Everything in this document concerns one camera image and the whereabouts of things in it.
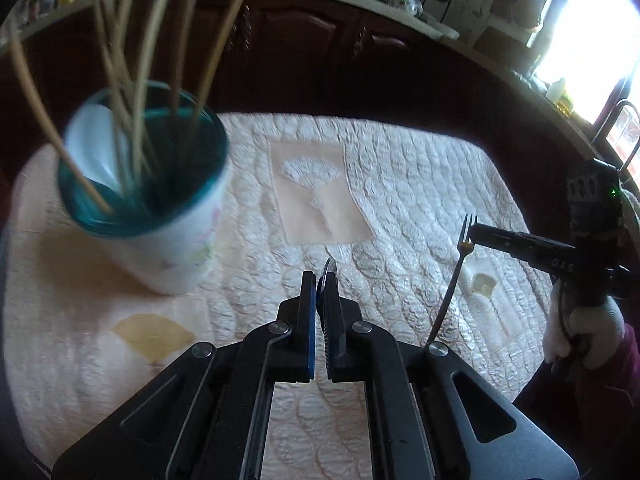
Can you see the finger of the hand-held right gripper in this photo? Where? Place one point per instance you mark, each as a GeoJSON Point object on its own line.
{"type": "Point", "coordinates": [520, 247]}

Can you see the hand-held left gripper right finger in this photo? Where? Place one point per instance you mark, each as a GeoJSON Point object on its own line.
{"type": "Point", "coordinates": [334, 340]}

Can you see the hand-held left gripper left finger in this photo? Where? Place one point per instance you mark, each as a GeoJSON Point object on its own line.
{"type": "Point", "coordinates": [311, 325]}

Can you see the metal spoon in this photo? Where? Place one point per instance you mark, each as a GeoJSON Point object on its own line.
{"type": "Point", "coordinates": [328, 275]}

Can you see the gold fork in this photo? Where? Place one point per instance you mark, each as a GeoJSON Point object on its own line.
{"type": "Point", "coordinates": [452, 285]}

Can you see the floral white cup teal rim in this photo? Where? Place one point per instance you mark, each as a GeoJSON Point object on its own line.
{"type": "Point", "coordinates": [175, 250]}

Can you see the bunch of wooden chopsticks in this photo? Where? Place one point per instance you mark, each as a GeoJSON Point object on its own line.
{"type": "Point", "coordinates": [154, 45]}

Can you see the person's right forearm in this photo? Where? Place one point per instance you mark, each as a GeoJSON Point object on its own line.
{"type": "Point", "coordinates": [610, 405]}

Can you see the basket of kitchen utensils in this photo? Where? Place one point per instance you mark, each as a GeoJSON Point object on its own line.
{"type": "Point", "coordinates": [510, 2]}

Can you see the person's right hand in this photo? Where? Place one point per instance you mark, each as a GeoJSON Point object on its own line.
{"type": "Point", "coordinates": [595, 330]}

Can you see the white quilted table cloth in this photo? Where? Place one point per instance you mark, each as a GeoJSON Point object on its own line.
{"type": "Point", "coordinates": [410, 185]}

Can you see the bright window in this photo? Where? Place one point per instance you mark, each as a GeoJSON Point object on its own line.
{"type": "Point", "coordinates": [585, 30]}

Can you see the dark wooden base cabinets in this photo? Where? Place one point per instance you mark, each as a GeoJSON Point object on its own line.
{"type": "Point", "coordinates": [310, 50]}

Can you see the white ceramic spoon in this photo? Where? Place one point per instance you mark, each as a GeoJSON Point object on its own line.
{"type": "Point", "coordinates": [95, 150]}

